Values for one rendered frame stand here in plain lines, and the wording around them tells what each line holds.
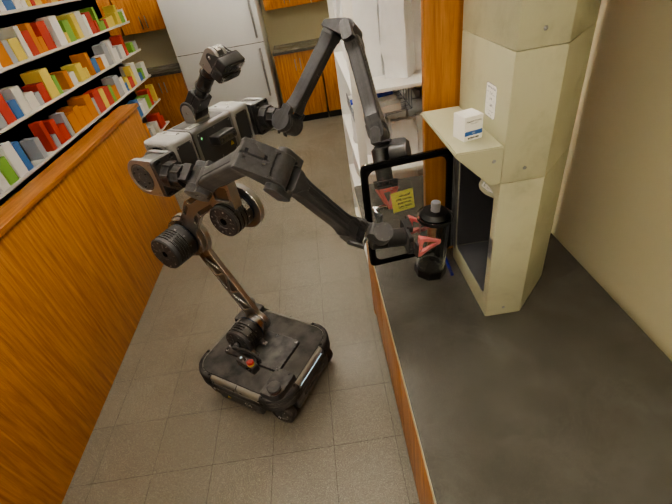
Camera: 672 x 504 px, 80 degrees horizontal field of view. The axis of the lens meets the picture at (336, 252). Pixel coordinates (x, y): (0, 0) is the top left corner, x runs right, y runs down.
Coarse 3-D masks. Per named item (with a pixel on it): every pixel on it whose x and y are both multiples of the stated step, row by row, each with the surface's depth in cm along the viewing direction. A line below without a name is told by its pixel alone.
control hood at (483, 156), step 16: (432, 112) 117; (448, 112) 115; (432, 128) 108; (448, 128) 105; (448, 144) 98; (464, 144) 96; (480, 144) 95; (496, 144) 94; (464, 160) 94; (480, 160) 94; (496, 160) 94; (480, 176) 97; (496, 176) 97
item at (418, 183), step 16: (384, 160) 123; (432, 160) 126; (384, 176) 126; (400, 176) 127; (416, 176) 128; (432, 176) 129; (384, 192) 129; (400, 192) 130; (416, 192) 131; (432, 192) 133; (384, 208) 133; (400, 208) 134; (416, 208) 135; (416, 224) 139; (416, 240) 143; (384, 256) 144
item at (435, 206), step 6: (432, 204) 117; (438, 204) 116; (426, 210) 119; (432, 210) 118; (438, 210) 117; (444, 210) 118; (420, 216) 119; (426, 216) 117; (432, 216) 116; (438, 216) 116; (444, 216) 116; (450, 216) 118; (432, 222) 116; (438, 222) 116
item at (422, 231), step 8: (432, 224) 116; (440, 224) 115; (424, 232) 120; (432, 232) 118; (440, 232) 118; (448, 232) 121; (432, 248) 122; (440, 248) 122; (424, 256) 125; (432, 256) 124; (440, 256) 124; (416, 264) 132; (424, 264) 127; (432, 264) 126; (440, 264) 127; (432, 272) 128
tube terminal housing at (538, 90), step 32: (480, 64) 98; (512, 64) 83; (544, 64) 82; (576, 64) 89; (480, 96) 102; (512, 96) 86; (544, 96) 86; (576, 96) 98; (512, 128) 90; (544, 128) 91; (512, 160) 95; (544, 160) 96; (512, 192) 100; (544, 192) 103; (512, 224) 106; (544, 224) 115; (512, 256) 113; (544, 256) 131; (512, 288) 120
